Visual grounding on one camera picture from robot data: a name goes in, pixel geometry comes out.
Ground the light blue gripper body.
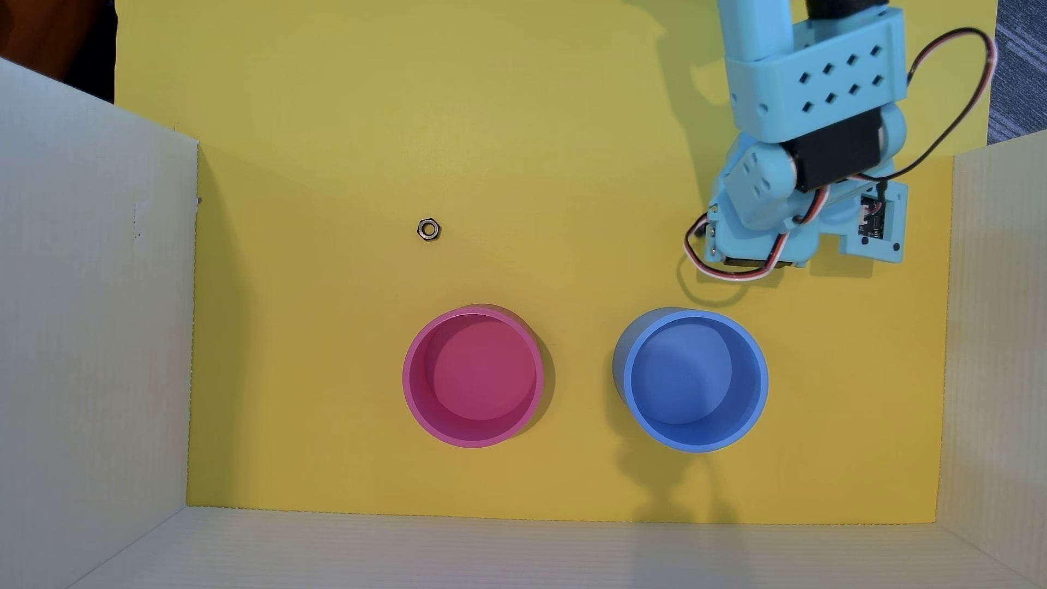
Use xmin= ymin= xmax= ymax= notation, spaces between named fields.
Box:
xmin=706 ymin=135 xmax=853 ymax=268

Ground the white cardboard box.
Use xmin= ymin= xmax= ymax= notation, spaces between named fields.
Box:
xmin=0 ymin=57 xmax=1047 ymax=589

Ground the blue round cup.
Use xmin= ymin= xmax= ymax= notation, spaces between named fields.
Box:
xmin=612 ymin=308 xmax=770 ymax=453

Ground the yellow paper mat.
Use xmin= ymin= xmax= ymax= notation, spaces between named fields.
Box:
xmin=115 ymin=0 xmax=999 ymax=525

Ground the pink round cup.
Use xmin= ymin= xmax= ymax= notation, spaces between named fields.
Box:
xmin=401 ymin=305 xmax=546 ymax=449

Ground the red white black servo cable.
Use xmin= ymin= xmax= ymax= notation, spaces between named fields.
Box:
xmin=684 ymin=187 xmax=832 ymax=283

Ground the thin black cable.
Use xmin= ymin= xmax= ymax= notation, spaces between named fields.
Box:
xmin=851 ymin=27 xmax=999 ymax=185

